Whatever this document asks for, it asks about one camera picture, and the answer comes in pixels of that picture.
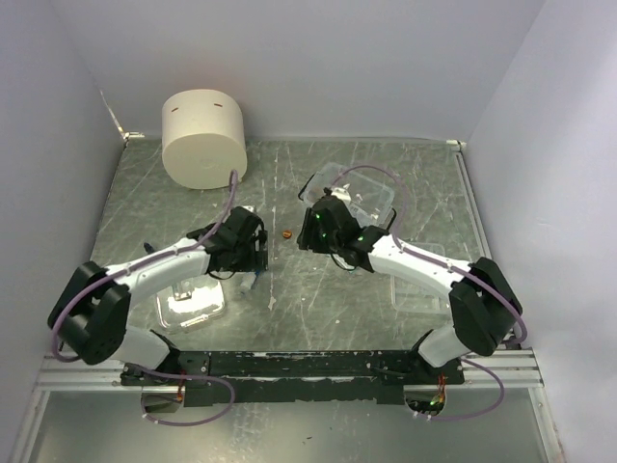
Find white blue bandage roll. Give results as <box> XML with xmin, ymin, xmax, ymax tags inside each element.
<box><xmin>239</xmin><ymin>271</ymin><xmax>260</xmax><ymax>294</ymax></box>

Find clear plastic medicine box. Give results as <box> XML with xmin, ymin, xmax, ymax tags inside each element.
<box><xmin>298</xmin><ymin>162</ymin><xmax>394</xmax><ymax>227</ymax></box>

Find clear divider tray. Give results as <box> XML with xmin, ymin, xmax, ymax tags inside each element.
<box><xmin>390</xmin><ymin>244</ymin><xmax>456</xmax><ymax>315</ymax></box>

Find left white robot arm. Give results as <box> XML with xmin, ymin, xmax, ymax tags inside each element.
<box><xmin>47</xmin><ymin>206</ymin><xmax>268</xmax><ymax>385</ymax></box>

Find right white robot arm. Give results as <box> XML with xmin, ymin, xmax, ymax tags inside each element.
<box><xmin>297</xmin><ymin>195</ymin><xmax>523</xmax><ymax>384</ymax></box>

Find clear box lid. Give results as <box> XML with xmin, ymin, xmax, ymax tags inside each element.
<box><xmin>155</xmin><ymin>277</ymin><xmax>226</xmax><ymax>333</ymax></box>

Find cream cylindrical container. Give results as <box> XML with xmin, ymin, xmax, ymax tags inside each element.
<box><xmin>162</xmin><ymin>89</ymin><xmax>248</xmax><ymax>190</ymax></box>

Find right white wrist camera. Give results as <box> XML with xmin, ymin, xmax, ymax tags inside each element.
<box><xmin>331</xmin><ymin>187</ymin><xmax>352</xmax><ymax>206</ymax></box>

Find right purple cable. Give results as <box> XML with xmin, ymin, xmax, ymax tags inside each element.
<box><xmin>330</xmin><ymin>165</ymin><xmax>528</xmax><ymax>422</ymax></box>

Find black base frame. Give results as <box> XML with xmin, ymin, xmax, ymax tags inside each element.
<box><xmin>120</xmin><ymin>348</ymin><xmax>466</xmax><ymax>409</ymax></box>

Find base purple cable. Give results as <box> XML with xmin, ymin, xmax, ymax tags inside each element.
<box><xmin>124</xmin><ymin>366</ymin><xmax>237</xmax><ymax>427</ymax></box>

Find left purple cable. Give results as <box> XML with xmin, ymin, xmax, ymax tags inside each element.
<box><xmin>49</xmin><ymin>168</ymin><xmax>240</xmax><ymax>363</ymax></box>

